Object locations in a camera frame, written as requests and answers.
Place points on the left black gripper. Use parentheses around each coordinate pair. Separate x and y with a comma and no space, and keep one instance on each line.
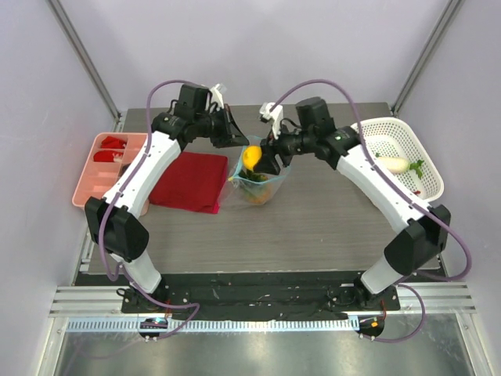
(231,135)

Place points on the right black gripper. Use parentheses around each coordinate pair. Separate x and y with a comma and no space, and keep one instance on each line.
(275,148)

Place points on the yellow toy lemon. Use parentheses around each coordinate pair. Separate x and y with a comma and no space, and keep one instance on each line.
(251,156)

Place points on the clear zip top bag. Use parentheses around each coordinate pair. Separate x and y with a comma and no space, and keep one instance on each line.
(232,195)

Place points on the toy pineapple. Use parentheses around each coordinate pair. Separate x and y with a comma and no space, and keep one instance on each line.
(255,187)

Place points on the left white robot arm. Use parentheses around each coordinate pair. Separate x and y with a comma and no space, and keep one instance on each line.
(113,220)

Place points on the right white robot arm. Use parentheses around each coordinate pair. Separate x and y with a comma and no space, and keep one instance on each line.
(420,235)

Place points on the red folded cloth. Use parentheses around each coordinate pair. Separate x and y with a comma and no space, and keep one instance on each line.
(193,182)

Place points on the red item in tray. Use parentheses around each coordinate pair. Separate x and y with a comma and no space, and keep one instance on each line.
(108,156)
(111,142)

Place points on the pink compartment tray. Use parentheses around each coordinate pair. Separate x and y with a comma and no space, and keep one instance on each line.
(97,178)

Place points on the white plastic basket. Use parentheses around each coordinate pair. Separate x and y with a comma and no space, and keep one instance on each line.
(391,137)

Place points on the white toy radish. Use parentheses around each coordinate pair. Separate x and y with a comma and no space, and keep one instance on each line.
(400,165)

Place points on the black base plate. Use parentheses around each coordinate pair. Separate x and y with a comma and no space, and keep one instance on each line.
(290,296)

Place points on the white slotted cable duct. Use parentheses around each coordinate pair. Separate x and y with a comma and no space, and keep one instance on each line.
(157,324)

